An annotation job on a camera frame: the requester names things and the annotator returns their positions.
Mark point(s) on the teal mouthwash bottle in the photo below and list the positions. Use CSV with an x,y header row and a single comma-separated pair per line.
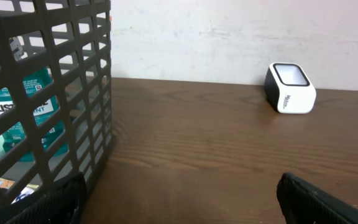
x,y
15,134

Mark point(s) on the white barcode scanner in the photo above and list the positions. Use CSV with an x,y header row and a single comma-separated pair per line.
x,y
288,89

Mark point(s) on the dark grey plastic basket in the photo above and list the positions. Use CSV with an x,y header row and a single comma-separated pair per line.
x,y
72,40

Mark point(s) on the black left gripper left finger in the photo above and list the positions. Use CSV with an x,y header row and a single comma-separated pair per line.
x,y
62,203

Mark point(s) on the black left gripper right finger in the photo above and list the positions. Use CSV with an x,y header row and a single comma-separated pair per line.
x,y
302,202

